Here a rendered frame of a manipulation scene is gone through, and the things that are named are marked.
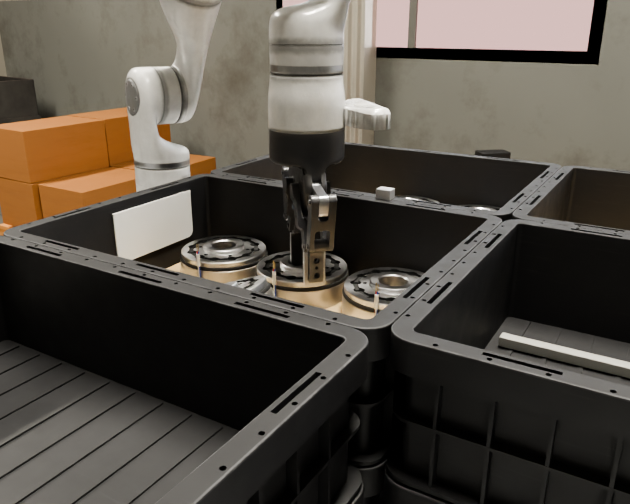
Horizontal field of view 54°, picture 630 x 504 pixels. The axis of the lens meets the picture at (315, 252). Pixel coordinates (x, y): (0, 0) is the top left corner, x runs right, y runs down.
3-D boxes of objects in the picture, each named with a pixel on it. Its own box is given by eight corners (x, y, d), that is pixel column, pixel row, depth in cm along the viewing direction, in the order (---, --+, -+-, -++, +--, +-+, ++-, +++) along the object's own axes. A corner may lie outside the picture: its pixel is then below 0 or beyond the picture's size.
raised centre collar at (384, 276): (362, 290, 63) (362, 284, 63) (377, 274, 67) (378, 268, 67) (409, 298, 61) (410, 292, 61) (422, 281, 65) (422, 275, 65)
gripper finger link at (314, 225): (307, 193, 57) (303, 243, 61) (312, 203, 56) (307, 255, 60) (335, 191, 58) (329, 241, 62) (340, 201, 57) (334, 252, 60)
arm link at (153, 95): (139, 68, 94) (146, 180, 100) (195, 68, 100) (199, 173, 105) (116, 65, 101) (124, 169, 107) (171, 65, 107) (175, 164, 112)
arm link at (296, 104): (394, 132, 59) (398, 63, 57) (278, 136, 56) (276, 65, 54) (363, 118, 67) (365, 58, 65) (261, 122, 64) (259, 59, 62)
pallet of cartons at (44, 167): (234, 220, 379) (229, 114, 357) (77, 274, 297) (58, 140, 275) (150, 201, 422) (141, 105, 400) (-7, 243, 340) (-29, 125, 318)
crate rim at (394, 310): (-2, 256, 59) (-6, 232, 58) (205, 189, 83) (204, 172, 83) (378, 367, 40) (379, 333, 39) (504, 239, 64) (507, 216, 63)
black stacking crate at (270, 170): (211, 256, 87) (206, 176, 83) (319, 207, 111) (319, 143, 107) (494, 322, 68) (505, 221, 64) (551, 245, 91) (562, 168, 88)
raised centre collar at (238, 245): (195, 252, 74) (194, 247, 73) (217, 240, 78) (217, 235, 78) (231, 258, 72) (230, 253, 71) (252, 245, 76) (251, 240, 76)
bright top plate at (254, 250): (164, 260, 72) (163, 255, 72) (211, 235, 81) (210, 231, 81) (239, 273, 69) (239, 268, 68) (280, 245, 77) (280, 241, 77)
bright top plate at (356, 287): (328, 300, 62) (329, 294, 62) (363, 266, 71) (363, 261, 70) (428, 318, 58) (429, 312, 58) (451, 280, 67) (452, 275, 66)
